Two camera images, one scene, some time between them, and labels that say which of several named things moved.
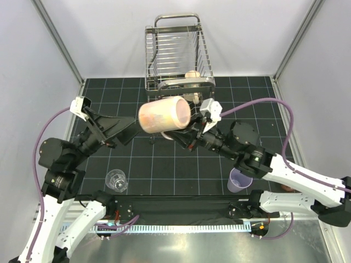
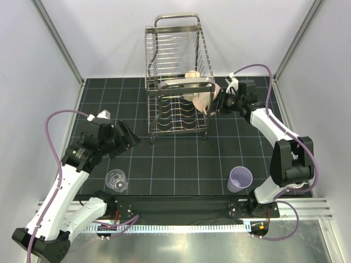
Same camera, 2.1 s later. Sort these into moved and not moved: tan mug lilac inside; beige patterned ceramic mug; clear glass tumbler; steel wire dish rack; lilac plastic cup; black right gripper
Moved: tan mug lilac inside; black right gripper
Not moved: lilac plastic cup; steel wire dish rack; beige patterned ceramic mug; clear glass tumbler
